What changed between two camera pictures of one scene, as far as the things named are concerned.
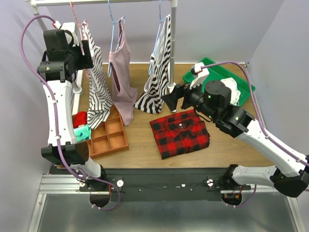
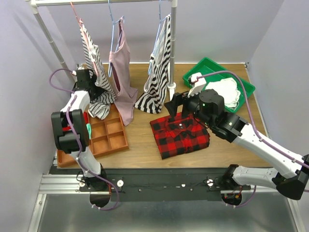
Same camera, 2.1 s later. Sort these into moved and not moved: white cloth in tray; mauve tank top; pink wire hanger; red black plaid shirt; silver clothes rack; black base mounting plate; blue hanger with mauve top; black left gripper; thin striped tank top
Moved: thin striped tank top; pink wire hanger; black left gripper
Not moved: blue hanger with mauve top; white cloth in tray; black base mounting plate; silver clothes rack; mauve tank top; red black plaid shirt
